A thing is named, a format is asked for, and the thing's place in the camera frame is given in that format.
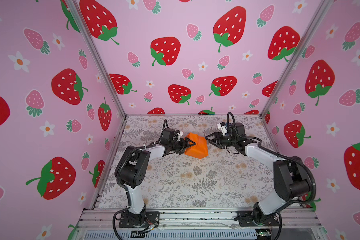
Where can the aluminium front rail frame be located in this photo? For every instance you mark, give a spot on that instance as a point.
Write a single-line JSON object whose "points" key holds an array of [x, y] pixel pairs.
{"points": [[203, 224]]}

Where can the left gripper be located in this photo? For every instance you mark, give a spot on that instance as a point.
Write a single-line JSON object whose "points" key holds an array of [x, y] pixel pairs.
{"points": [[182, 147]]}

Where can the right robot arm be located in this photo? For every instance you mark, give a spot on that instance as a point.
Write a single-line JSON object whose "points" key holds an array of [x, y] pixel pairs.
{"points": [[293, 181]]}

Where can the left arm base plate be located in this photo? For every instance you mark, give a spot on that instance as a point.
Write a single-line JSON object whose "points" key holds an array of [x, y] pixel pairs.
{"points": [[143, 220]]}

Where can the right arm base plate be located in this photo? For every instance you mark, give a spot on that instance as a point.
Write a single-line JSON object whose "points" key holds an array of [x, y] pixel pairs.
{"points": [[256, 219]]}

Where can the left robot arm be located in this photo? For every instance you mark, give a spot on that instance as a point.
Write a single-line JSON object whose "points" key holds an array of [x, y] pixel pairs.
{"points": [[133, 165]]}

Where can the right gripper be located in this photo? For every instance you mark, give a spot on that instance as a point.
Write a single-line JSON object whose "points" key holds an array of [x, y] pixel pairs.
{"points": [[219, 139]]}

